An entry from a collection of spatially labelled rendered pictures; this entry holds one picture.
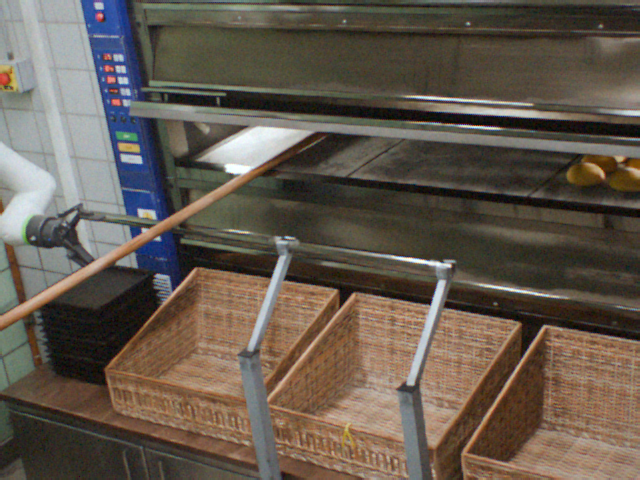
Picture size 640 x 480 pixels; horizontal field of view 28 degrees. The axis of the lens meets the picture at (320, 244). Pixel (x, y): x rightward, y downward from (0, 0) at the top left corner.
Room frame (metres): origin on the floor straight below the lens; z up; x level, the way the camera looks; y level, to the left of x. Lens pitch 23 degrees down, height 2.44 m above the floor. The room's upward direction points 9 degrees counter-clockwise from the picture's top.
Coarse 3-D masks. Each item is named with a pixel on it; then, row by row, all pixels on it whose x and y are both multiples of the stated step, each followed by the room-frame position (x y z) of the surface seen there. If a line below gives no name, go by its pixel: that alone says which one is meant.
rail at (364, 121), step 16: (208, 112) 3.50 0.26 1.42; (224, 112) 3.46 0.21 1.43; (240, 112) 3.42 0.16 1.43; (256, 112) 3.39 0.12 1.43; (272, 112) 3.36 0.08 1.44; (288, 112) 3.33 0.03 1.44; (416, 128) 3.07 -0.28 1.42; (432, 128) 3.04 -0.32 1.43; (448, 128) 3.01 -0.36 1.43; (464, 128) 2.98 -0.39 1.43; (480, 128) 2.96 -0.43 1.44; (496, 128) 2.93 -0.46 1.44; (512, 128) 2.92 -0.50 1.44; (624, 144) 2.73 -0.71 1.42
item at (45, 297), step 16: (304, 144) 3.76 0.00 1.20; (272, 160) 3.64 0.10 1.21; (240, 176) 3.53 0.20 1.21; (256, 176) 3.57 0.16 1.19; (224, 192) 3.45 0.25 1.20; (192, 208) 3.34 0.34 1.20; (160, 224) 3.25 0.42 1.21; (176, 224) 3.28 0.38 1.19; (144, 240) 3.18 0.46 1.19; (112, 256) 3.08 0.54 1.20; (80, 272) 3.00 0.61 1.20; (96, 272) 3.03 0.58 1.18; (48, 288) 2.93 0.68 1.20; (64, 288) 2.94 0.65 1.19; (32, 304) 2.86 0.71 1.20; (0, 320) 2.78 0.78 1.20; (16, 320) 2.81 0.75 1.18
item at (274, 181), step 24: (192, 168) 3.76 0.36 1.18; (216, 168) 3.72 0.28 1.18; (240, 168) 3.69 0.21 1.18; (312, 192) 3.47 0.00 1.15; (336, 192) 3.42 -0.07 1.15; (360, 192) 3.37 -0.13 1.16; (384, 192) 3.32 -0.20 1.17; (408, 192) 3.27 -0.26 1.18; (432, 192) 3.24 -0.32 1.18; (456, 192) 3.22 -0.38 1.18; (480, 192) 3.19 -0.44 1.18; (504, 216) 3.09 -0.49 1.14; (528, 216) 3.05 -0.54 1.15; (552, 216) 3.00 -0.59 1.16; (576, 216) 2.96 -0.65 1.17; (600, 216) 2.92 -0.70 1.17; (624, 216) 2.89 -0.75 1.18
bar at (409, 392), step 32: (128, 224) 3.42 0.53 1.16; (288, 256) 3.07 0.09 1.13; (352, 256) 2.94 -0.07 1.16; (384, 256) 2.88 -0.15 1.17; (448, 288) 2.77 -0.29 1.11; (256, 352) 2.91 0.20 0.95; (256, 384) 2.89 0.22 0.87; (416, 384) 2.62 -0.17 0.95; (256, 416) 2.89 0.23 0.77; (416, 416) 2.59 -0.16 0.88; (256, 448) 2.91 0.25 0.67; (416, 448) 2.59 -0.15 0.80
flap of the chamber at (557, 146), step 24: (192, 120) 3.53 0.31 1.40; (216, 120) 3.47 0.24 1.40; (240, 120) 3.42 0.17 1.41; (264, 120) 3.37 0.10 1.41; (288, 120) 3.32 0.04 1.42; (408, 120) 3.23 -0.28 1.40; (432, 120) 3.22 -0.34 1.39; (456, 120) 3.20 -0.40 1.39; (480, 144) 2.95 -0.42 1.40; (504, 144) 2.91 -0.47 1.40; (528, 144) 2.87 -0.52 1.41; (552, 144) 2.84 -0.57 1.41; (576, 144) 2.80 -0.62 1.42; (600, 144) 2.76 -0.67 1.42
